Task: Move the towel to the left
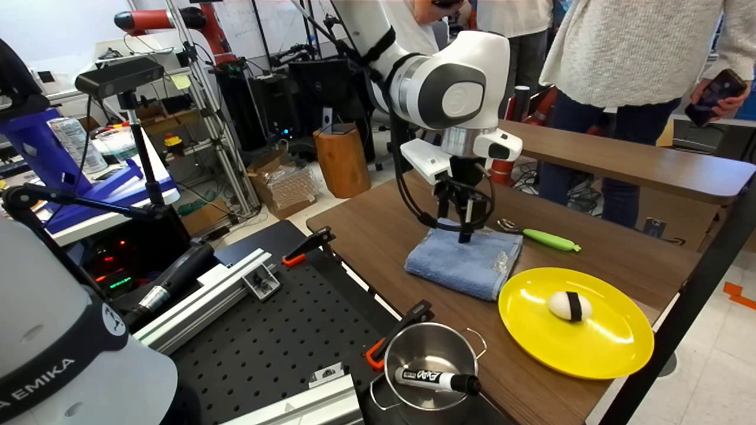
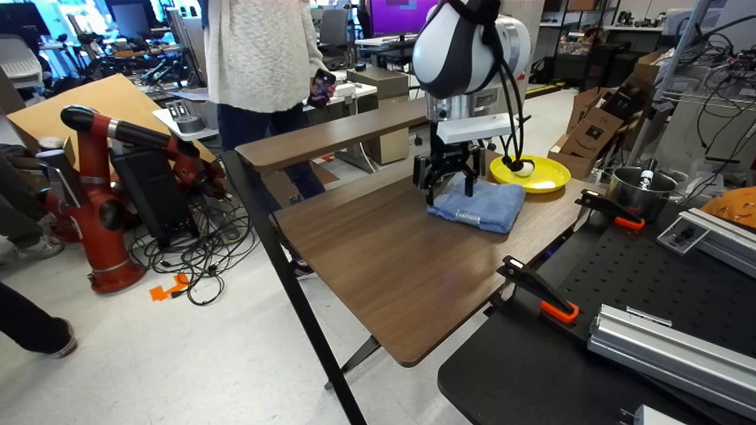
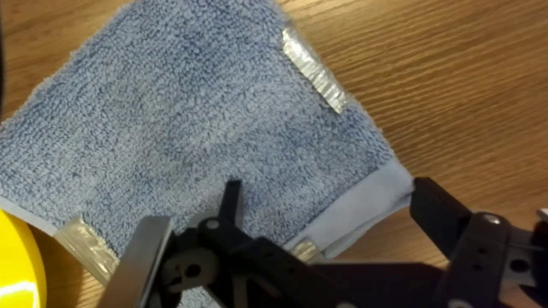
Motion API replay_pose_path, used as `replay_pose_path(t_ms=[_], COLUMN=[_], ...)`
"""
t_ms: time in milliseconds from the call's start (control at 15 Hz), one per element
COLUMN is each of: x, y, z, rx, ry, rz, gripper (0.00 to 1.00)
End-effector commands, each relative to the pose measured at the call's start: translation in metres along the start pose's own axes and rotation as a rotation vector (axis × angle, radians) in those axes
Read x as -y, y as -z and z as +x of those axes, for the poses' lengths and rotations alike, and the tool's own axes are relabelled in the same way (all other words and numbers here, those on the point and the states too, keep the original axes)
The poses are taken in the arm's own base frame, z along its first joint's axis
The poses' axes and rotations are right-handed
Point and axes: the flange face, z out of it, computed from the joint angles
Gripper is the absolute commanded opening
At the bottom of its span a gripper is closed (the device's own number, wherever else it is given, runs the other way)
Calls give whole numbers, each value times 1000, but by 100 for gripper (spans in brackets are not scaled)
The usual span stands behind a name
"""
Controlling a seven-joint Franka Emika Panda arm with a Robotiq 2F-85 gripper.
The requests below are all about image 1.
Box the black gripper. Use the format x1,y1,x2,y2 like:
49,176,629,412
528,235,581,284
432,154,492,245

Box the blue towel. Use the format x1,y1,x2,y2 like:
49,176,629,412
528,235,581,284
401,223,524,303

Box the red and black robot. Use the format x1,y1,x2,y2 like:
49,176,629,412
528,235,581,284
486,81,558,188

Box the black clamp with orange grip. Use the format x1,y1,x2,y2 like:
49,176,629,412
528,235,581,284
362,297,437,374
279,226,339,272

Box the white ball with black band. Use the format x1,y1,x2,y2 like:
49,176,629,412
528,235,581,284
545,288,594,325

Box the steel pot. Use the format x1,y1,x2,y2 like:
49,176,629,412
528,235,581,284
367,318,489,414

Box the black and white marker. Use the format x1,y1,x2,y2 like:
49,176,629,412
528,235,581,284
393,364,484,396

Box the yellow plate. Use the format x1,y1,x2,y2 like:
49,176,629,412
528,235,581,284
497,264,657,382

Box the person in grey trousers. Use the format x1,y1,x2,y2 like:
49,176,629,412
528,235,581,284
472,0,554,93

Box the raised wooden shelf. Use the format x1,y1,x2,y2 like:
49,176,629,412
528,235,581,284
498,118,756,203

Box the black perforated board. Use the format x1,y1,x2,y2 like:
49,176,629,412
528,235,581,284
167,219,515,425

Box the cardboard box under shelf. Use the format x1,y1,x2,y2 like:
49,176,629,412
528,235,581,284
640,210,731,255

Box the person in white sweater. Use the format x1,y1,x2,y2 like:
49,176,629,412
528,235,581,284
537,0,756,231

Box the metal rack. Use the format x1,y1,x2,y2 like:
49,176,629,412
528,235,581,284
128,0,262,223

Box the dark phone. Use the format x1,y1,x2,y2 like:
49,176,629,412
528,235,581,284
682,69,750,127

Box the black cylinder with silver end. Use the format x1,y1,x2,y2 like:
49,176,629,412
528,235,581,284
126,240,217,328

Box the orange floor tape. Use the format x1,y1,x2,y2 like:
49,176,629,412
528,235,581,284
721,282,756,311

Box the black box with lights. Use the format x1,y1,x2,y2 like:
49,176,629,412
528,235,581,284
73,206,196,304

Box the blue machine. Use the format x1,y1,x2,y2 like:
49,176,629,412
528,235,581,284
0,108,183,245

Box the black rounded housing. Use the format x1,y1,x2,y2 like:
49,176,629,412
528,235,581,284
0,37,53,122

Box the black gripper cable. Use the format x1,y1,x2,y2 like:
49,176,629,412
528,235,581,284
389,108,445,231

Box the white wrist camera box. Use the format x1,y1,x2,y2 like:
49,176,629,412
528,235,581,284
399,137,457,187

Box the green handled spoon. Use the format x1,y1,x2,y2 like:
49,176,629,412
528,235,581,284
493,218,584,255

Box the aluminium rail with bracket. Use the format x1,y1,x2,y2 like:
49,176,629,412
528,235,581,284
219,362,367,425

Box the long aluminium rail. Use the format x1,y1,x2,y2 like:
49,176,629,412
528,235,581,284
133,248,283,356

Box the black camera on stand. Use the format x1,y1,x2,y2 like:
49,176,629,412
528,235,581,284
73,54,167,210

